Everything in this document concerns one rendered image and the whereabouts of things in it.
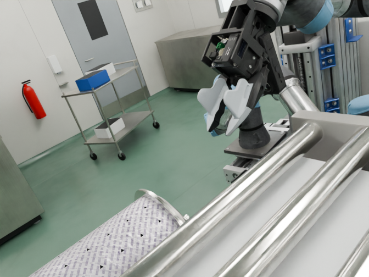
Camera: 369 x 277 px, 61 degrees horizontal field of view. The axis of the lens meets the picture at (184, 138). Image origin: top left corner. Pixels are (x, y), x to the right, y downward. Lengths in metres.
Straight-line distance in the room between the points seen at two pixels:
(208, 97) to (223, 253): 0.40
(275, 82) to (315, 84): 0.79
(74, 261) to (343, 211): 0.32
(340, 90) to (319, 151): 1.20
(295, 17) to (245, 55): 0.19
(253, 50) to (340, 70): 0.91
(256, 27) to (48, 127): 4.66
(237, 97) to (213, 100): 0.06
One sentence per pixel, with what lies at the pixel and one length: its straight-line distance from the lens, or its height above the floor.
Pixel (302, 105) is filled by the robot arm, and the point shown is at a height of 1.16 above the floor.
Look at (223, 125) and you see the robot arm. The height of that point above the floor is 1.00.
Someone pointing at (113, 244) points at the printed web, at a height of 1.31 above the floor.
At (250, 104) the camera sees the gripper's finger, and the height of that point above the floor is 1.37.
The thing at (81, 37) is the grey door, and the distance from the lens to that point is 5.24.
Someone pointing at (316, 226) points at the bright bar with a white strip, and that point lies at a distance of 0.17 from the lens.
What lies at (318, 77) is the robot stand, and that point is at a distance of 1.36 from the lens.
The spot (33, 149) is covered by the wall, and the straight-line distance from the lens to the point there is 5.09.
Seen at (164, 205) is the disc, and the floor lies 1.31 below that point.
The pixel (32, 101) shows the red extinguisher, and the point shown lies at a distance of 4.82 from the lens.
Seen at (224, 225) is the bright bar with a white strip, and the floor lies 1.45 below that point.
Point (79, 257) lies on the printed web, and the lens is 0.42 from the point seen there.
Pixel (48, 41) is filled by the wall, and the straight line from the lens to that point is 5.07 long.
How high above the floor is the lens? 1.55
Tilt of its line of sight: 24 degrees down
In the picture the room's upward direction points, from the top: 18 degrees counter-clockwise
